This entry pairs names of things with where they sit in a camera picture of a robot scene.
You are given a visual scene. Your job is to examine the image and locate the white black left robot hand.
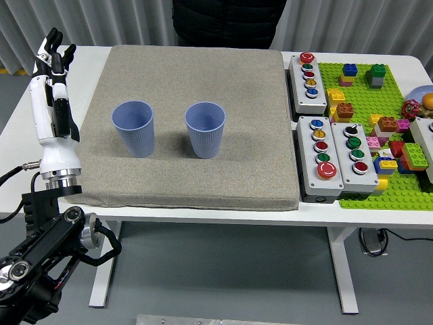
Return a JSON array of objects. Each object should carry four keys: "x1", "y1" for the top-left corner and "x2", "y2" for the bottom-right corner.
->
[{"x1": 29, "y1": 27, "x2": 83, "y2": 175}]

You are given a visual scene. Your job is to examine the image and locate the blue ribbed plastic cup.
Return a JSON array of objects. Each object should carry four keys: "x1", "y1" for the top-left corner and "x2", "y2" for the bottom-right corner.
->
[
  {"x1": 185, "y1": 102, "x2": 227, "y2": 160},
  {"x1": 112, "y1": 100, "x2": 155, "y2": 158}
]

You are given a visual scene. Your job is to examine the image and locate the white pleated curtain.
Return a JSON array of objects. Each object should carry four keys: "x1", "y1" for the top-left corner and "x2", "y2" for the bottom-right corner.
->
[{"x1": 0, "y1": 0, "x2": 433, "y2": 75}]

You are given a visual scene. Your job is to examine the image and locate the white table leg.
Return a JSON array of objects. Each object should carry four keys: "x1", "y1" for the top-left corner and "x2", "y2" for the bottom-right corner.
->
[
  {"x1": 326, "y1": 226, "x2": 359, "y2": 314},
  {"x1": 88, "y1": 220, "x2": 122, "y2": 309}
]

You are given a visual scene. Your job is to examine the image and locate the grey-brown fabric mat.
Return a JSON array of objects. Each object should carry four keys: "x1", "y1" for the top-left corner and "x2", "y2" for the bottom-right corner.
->
[{"x1": 65, "y1": 44, "x2": 301, "y2": 211}]

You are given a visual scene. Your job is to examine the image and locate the person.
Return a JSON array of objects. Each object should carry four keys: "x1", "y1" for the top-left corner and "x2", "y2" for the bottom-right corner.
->
[{"x1": 171, "y1": 0, "x2": 288, "y2": 50}]

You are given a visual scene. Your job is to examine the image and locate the slim five-button control box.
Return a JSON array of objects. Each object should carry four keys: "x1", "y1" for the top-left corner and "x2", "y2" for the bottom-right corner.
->
[{"x1": 288, "y1": 52, "x2": 328, "y2": 116}]

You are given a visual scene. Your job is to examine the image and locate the wide five-button control box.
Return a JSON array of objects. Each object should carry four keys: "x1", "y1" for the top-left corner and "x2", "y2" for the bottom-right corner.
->
[{"x1": 296, "y1": 115, "x2": 344, "y2": 204}]

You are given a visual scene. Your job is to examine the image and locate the four-button box with selector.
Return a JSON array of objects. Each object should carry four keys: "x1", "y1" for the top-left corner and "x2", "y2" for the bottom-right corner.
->
[{"x1": 330, "y1": 121, "x2": 380, "y2": 200}]

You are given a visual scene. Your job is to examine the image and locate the orange-brown brick on yellow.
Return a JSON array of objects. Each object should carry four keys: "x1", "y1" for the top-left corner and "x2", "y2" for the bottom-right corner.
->
[{"x1": 329, "y1": 102, "x2": 355, "y2": 123}]

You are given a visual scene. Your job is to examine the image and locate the blue yellow pink brick stack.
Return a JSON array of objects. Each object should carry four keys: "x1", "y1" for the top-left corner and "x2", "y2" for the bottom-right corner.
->
[{"x1": 338, "y1": 63, "x2": 359, "y2": 87}]

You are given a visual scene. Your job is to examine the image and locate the green studded baseplate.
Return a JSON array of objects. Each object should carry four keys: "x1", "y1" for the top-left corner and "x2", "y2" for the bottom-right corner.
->
[{"x1": 317, "y1": 62, "x2": 433, "y2": 211}]

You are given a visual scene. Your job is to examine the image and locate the pink toy brick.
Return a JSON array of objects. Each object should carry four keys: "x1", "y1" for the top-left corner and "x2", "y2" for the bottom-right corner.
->
[{"x1": 365, "y1": 135, "x2": 383, "y2": 152}]

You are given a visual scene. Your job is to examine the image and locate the yellow rounded toy brick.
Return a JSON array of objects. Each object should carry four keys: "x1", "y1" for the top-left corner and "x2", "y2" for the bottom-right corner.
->
[{"x1": 373, "y1": 178, "x2": 389, "y2": 197}]

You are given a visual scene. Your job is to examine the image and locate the green grey brick stack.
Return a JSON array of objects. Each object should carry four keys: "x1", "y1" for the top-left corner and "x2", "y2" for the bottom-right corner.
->
[{"x1": 365, "y1": 63, "x2": 387, "y2": 89}]

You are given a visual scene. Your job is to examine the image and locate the blue yellow toy brick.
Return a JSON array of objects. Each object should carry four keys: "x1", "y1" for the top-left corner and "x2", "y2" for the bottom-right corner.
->
[{"x1": 373, "y1": 157, "x2": 398, "y2": 175}]

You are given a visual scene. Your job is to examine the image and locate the orange-brown brick on white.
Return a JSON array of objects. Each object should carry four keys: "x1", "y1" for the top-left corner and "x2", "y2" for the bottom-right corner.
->
[{"x1": 378, "y1": 116, "x2": 399, "y2": 138}]

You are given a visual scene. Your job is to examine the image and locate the red toy brick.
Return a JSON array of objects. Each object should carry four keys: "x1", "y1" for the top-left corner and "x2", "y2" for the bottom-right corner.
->
[{"x1": 388, "y1": 140, "x2": 405, "y2": 158}]

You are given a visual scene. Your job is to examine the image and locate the red valve handwheel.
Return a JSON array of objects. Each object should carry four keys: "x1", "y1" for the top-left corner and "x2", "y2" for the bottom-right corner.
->
[{"x1": 401, "y1": 99, "x2": 421, "y2": 120}]

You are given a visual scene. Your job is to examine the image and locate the green brick on orange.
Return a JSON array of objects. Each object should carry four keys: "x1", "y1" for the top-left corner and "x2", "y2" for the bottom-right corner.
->
[{"x1": 401, "y1": 142, "x2": 429, "y2": 171}]

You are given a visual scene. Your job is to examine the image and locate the pale blue plate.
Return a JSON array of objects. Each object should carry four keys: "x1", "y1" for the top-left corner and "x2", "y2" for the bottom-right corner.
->
[{"x1": 408, "y1": 85, "x2": 433, "y2": 102}]

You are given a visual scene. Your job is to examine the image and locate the white control box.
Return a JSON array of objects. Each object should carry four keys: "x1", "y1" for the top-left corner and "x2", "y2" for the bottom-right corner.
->
[{"x1": 409, "y1": 117, "x2": 433, "y2": 186}]

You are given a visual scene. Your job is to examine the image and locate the black power cable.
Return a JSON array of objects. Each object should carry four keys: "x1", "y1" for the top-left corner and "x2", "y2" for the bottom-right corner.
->
[{"x1": 382, "y1": 228, "x2": 433, "y2": 243}]

